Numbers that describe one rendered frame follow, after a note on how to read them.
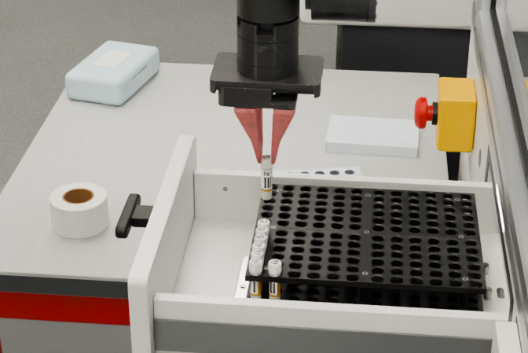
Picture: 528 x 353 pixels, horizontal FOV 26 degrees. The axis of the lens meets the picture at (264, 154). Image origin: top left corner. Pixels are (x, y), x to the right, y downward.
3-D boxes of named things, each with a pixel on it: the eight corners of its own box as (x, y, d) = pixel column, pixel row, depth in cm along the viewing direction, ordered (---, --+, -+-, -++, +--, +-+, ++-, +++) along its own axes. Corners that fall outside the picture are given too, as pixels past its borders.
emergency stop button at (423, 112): (413, 134, 142) (415, 104, 140) (412, 119, 145) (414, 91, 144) (438, 134, 142) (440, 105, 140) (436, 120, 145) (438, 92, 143)
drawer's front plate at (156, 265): (133, 377, 106) (126, 278, 101) (183, 217, 131) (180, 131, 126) (152, 379, 106) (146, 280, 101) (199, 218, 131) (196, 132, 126)
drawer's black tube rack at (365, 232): (245, 331, 109) (244, 274, 106) (263, 234, 125) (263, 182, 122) (480, 345, 107) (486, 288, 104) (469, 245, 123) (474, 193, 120)
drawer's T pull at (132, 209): (115, 240, 112) (114, 228, 111) (130, 202, 119) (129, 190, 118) (151, 242, 112) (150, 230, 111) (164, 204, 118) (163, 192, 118)
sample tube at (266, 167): (272, 201, 113) (272, 160, 111) (259, 200, 113) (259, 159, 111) (273, 195, 114) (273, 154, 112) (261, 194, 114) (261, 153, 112)
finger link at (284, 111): (227, 141, 115) (226, 56, 110) (298, 145, 114) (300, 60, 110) (218, 175, 109) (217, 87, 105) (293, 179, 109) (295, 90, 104)
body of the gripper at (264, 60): (218, 68, 111) (217, -3, 107) (323, 73, 110) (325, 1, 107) (209, 98, 105) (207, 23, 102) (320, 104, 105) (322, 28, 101)
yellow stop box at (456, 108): (430, 152, 141) (434, 99, 138) (429, 126, 147) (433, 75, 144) (472, 154, 141) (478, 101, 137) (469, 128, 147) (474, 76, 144)
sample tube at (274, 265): (266, 305, 108) (266, 264, 106) (269, 298, 109) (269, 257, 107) (280, 307, 108) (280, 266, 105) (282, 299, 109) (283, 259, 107)
